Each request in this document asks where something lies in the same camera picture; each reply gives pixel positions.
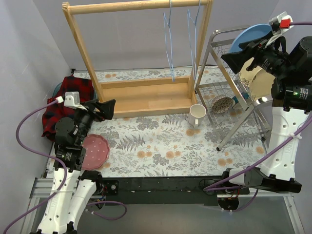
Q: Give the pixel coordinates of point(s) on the teal plastic basket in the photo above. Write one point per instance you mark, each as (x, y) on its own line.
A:
(57, 89)

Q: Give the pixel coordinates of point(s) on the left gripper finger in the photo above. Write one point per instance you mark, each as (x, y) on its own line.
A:
(106, 109)
(90, 105)

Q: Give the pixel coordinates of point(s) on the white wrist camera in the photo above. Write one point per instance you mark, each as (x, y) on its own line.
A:
(279, 26)
(71, 100)

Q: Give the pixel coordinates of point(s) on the red plaid skirt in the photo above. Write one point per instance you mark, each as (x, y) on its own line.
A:
(57, 111)

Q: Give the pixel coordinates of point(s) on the red polka dot cloth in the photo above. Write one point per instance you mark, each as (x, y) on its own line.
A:
(50, 100)

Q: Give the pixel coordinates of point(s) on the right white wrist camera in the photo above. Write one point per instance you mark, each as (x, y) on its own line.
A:
(279, 26)

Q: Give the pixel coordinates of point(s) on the metal dish rack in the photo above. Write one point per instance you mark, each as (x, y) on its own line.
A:
(239, 90)

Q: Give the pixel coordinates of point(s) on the floral table mat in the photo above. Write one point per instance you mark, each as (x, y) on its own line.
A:
(169, 146)

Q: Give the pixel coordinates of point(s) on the pink polka dot plate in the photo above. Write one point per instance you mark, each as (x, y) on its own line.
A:
(97, 151)

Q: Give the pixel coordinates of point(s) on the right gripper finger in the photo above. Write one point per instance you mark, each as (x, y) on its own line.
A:
(236, 60)
(253, 44)

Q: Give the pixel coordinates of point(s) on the white mug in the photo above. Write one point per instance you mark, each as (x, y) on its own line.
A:
(196, 115)

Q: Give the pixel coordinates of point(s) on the cream plate floral print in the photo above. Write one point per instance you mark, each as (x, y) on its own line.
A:
(258, 81)

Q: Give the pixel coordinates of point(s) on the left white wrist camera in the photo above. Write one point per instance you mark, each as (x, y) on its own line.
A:
(71, 100)

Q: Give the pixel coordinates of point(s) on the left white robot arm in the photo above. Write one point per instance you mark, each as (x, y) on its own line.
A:
(78, 154)

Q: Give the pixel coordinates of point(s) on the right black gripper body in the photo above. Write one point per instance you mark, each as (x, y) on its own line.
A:
(251, 54)

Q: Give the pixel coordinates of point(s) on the blue plate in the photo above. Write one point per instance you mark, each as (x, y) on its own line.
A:
(251, 33)

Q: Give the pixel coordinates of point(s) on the blue wire hanger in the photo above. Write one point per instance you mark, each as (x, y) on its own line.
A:
(192, 35)
(168, 40)

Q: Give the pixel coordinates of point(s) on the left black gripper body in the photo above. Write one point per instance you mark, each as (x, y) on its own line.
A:
(93, 110)

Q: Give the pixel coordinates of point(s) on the patterned bowl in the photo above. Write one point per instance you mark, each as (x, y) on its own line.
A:
(221, 104)

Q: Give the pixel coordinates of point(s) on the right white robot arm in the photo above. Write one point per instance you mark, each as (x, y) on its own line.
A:
(292, 102)

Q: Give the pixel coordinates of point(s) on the wooden clothes rack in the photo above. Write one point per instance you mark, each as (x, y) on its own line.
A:
(130, 35)

